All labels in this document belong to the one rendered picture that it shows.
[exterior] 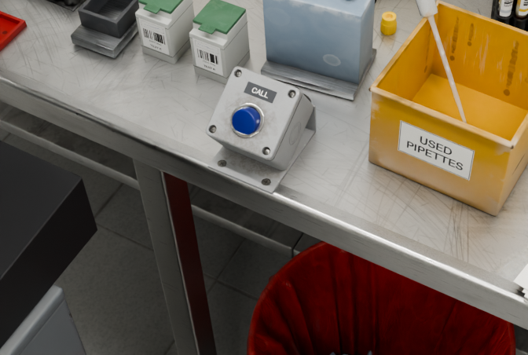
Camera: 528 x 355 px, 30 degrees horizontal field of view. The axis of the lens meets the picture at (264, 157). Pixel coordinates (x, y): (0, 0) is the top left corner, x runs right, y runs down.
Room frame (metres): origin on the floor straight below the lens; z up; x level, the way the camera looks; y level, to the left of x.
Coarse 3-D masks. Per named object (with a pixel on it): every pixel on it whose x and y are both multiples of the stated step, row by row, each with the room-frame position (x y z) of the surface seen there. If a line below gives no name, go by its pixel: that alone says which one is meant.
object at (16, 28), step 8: (0, 16) 0.83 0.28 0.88; (8, 16) 0.82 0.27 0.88; (0, 24) 0.82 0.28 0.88; (8, 24) 0.82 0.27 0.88; (16, 24) 0.82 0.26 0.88; (24, 24) 0.81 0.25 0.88; (0, 32) 0.80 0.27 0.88; (8, 32) 0.80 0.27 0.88; (16, 32) 0.80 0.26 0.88; (0, 40) 0.79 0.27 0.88; (8, 40) 0.79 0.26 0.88; (0, 48) 0.78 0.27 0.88
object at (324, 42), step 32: (288, 0) 0.71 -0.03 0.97; (320, 0) 0.71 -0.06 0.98; (352, 0) 0.70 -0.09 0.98; (288, 32) 0.71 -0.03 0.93; (320, 32) 0.70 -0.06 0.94; (352, 32) 0.68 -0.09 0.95; (288, 64) 0.71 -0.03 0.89; (320, 64) 0.70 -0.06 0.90; (352, 64) 0.68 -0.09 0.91; (352, 96) 0.67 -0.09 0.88
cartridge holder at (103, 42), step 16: (96, 0) 0.81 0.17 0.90; (112, 0) 0.83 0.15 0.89; (128, 0) 0.82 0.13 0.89; (80, 16) 0.79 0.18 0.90; (96, 16) 0.78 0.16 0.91; (112, 16) 0.80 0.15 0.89; (128, 16) 0.78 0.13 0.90; (80, 32) 0.78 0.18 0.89; (96, 32) 0.78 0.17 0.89; (112, 32) 0.77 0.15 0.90; (128, 32) 0.78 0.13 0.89; (96, 48) 0.76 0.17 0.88; (112, 48) 0.75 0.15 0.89
